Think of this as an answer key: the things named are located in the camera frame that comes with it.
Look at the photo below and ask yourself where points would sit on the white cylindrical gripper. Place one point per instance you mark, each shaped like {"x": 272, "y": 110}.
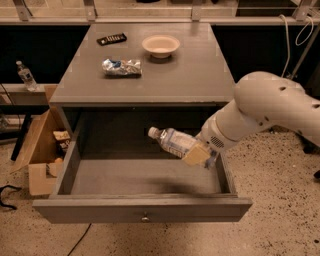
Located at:
{"x": 210, "y": 137}

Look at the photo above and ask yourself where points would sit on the blue plastic water bottle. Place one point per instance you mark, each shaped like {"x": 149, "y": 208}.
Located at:
{"x": 178, "y": 143}

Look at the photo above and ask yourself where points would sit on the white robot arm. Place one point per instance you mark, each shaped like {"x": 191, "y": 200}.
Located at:
{"x": 261, "y": 100}

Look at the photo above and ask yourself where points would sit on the round metal drawer knob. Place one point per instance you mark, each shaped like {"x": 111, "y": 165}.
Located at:
{"x": 145, "y": 219}

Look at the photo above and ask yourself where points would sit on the grey open top drawer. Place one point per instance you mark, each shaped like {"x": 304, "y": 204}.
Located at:
{"x": 114, "y": 173}

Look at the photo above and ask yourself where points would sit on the clear water bottle on ledge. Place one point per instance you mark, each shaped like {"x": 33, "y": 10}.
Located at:
{"x": 26, "y": 76}

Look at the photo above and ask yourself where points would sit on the grey wooden cabinet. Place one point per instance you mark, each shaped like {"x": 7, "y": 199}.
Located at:
{"x": 193, "y": 78}

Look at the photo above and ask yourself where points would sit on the silver foil chip bag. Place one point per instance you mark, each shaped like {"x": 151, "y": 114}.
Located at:
{"x": 122, "y": 68}

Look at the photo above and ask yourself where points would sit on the white paper bowl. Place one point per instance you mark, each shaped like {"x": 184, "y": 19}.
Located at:
{"x": 160, "y": 46}

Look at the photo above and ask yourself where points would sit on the black snack bar wrapper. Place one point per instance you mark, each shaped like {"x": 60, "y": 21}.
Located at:
{"x": 112, "y": 39}

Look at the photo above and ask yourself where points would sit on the metal stand pole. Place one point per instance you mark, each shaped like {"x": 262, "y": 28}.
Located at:
{"x": 303, "y": 57}

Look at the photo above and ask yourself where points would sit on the open cardboard box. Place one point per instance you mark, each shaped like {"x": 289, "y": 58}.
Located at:
{"x": 39, "y": 153}

